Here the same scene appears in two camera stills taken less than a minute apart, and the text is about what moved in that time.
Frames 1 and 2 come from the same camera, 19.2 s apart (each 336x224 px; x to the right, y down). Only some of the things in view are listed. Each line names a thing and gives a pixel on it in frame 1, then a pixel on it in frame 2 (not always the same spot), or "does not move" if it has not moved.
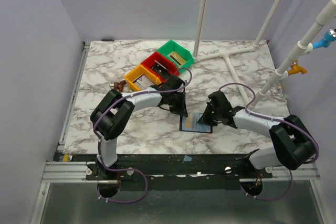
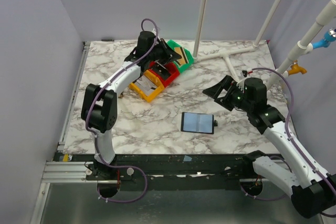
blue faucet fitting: (330, 35) does not move
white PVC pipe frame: (303, 46) does not move
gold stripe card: (195, 117) to (184, 60)
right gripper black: (210, 112) to (226, 96)
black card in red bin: (158, 67) does not move
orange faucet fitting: (295, 68) does not move
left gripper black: (181, 109) to (169, 55)
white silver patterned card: (143, 82) does not move
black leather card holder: (190, 123) does not move
